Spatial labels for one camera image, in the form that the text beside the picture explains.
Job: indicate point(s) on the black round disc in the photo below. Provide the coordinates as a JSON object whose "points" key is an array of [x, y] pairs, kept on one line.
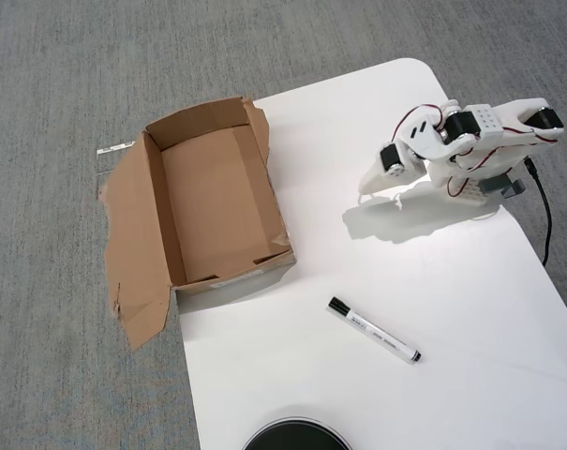
{"points": [[294, 436]]}

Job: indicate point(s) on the clear tape strip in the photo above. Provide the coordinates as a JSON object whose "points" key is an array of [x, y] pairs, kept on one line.
{"points": [[114, 148]]}

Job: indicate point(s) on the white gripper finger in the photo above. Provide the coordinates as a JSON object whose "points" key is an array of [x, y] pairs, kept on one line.
{"points": [[373, 178], [398, 174]]}

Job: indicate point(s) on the open brown cardboard box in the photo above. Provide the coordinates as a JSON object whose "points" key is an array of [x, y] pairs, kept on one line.
{"points": [[208, 201]]}

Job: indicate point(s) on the grey table clamp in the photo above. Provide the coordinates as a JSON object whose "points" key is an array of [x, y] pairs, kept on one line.
{"points": [[496, 184]]}

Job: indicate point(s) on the white marker pen black cap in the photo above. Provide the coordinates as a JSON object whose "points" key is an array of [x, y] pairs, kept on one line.
{"points": [[377, 334]]}

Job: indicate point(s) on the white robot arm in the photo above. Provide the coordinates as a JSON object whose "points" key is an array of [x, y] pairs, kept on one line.
{"points": [[487, 123]]}

